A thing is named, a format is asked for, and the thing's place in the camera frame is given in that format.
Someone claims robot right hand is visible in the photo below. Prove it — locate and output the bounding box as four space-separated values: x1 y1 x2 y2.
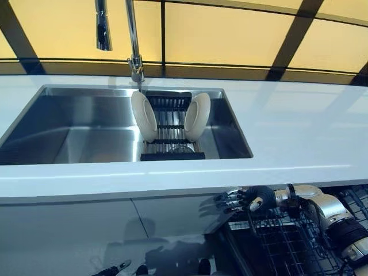
214 185 277 213

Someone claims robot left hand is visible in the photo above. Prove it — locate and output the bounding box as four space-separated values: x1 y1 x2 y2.
96 259 132 276

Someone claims beige round plate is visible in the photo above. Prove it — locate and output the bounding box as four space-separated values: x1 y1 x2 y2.
131 90 158 143
183 92 211 141

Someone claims white glossy cabinet door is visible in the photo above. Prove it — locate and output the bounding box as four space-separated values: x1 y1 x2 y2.
0 198 144 276
131 194 231 276

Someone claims black sink drying rack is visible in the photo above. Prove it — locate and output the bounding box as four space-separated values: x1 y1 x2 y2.
140 91 207 162

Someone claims stainless steel sink basin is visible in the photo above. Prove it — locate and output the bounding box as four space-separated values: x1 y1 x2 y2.
0 84 254 166

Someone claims chrome gooseneck kitchen faucet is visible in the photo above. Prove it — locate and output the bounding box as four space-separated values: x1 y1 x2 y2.
94 0 145 93

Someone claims black wire dishwasher upper rack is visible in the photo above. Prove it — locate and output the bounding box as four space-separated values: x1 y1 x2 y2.
227 186 368 276

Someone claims dark window frame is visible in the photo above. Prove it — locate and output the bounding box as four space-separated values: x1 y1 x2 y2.
0 0 368 86

